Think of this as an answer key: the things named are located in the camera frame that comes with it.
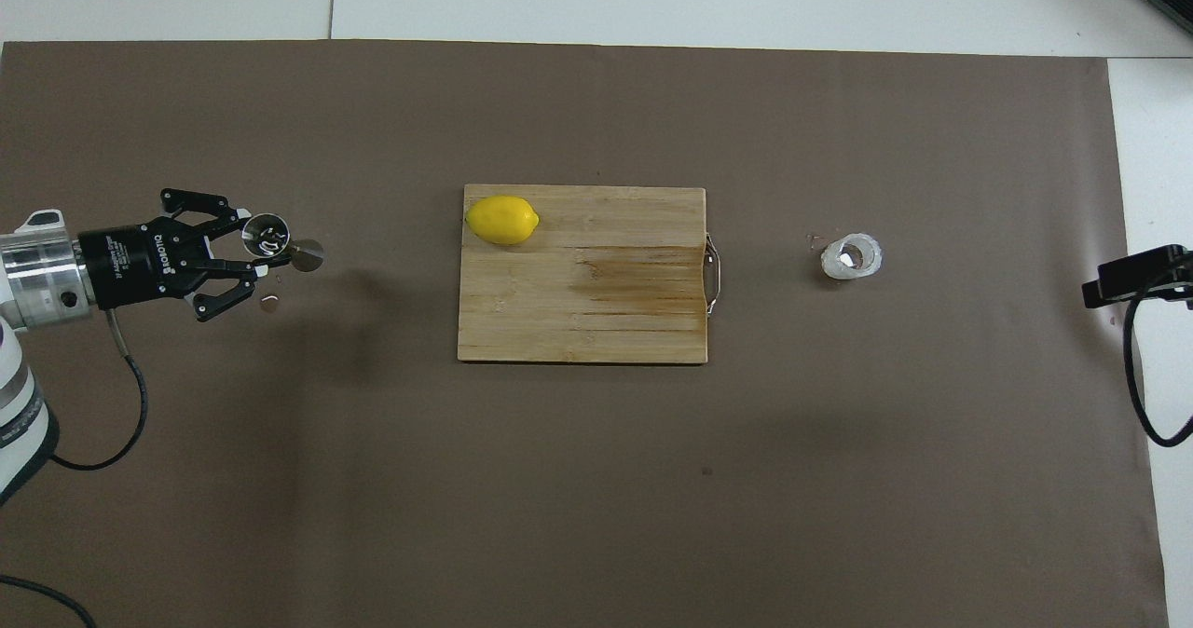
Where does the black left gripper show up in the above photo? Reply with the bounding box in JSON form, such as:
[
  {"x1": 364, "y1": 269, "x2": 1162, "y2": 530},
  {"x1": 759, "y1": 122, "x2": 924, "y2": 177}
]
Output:
[{"x1": 77, "y1": 187, "x2": 283, "y2": 323}]

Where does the steel double jigger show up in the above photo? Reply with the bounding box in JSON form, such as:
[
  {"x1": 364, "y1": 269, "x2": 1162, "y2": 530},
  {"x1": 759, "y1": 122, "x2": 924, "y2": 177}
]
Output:
[{"x1": 241, "y1": 212, "x2": 326, "y2": 273}]

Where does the clear plastic cup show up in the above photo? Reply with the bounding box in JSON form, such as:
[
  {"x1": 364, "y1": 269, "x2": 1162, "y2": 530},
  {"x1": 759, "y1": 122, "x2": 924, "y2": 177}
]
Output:
[{"x1": 820, "y1": 232, "x2": 884, "y2": 281}]

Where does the yellow lemon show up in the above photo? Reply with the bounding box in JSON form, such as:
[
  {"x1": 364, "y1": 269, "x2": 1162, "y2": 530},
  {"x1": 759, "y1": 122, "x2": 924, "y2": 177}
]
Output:
[{"x1": 465, "y1": 195, "x2": 541, "y2": 247}]

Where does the wooden cutting board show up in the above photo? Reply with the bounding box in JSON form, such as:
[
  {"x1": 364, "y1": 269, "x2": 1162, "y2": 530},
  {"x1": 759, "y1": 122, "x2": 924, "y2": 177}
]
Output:
[{"x1": 457, "y1": 184, "x2": 723, "y2": 365}]

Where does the brown table mat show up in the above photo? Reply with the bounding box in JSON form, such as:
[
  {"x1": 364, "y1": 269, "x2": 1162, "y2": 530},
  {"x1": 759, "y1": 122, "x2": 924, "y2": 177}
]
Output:
[{"x1": 0, "y1": 39, "x2": 1171, "y2": 628}]

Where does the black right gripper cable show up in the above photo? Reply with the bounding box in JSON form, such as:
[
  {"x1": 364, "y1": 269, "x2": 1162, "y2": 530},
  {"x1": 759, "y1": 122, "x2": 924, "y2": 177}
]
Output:
[{"x1": 1122, "y1": 253, "x2": 1193, "y2": 449}]

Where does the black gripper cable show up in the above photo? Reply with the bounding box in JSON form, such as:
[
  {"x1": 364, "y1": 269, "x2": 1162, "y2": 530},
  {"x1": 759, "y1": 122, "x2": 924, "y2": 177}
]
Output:
[
  {"x1": 1122, "y1": 253, "x2": 1193, "y2": 449},
  {"x1": 0, "y1": 309, "x2": 150, "y2": 628}
]

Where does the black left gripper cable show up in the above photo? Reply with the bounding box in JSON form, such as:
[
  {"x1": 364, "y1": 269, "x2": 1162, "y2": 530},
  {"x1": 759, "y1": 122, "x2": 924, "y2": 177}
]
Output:
[{"x1": 0, "y1": 309, "x2": 150, "y2": 628}]

